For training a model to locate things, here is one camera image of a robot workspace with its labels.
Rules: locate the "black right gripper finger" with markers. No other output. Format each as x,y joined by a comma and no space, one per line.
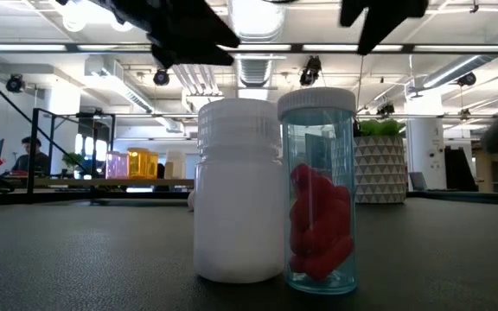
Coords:
381,30
352,12

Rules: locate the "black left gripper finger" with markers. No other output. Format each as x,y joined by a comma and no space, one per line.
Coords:
188,26
188,56

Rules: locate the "small white medicine bottle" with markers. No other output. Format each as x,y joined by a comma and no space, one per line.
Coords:
175,165

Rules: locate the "small orange medicine bottle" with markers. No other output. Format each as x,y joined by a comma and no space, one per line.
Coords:
153,166

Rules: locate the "blue bottle with red pills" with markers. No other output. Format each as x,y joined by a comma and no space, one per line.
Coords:
320,194

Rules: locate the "black ceiling spotlight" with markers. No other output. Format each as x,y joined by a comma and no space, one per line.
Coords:
385,109
161,78
15,83
467,79
310,71

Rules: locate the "green artificial plant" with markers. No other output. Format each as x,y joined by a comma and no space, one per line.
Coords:
378,127

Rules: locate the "white geometric planter pot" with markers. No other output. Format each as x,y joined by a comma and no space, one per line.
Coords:
378,173

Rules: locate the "grey laptop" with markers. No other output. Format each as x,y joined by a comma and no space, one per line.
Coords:
417,181

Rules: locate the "small green potted plant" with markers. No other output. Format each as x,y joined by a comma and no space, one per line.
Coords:
72,160

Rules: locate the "black cabinet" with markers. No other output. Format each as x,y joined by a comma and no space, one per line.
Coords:
458,170

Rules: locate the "black overhead frame bar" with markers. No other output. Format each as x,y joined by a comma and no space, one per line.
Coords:
102,47

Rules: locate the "silver ventilation duct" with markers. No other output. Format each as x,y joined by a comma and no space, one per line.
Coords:
255,17

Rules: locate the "black diagonal frame brace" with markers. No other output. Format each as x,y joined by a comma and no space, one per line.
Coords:
15,108

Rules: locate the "wooden shelf black metal frame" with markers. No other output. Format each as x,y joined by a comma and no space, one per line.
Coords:
102,182

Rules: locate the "black table edge rail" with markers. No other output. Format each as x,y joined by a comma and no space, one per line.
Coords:
469,197

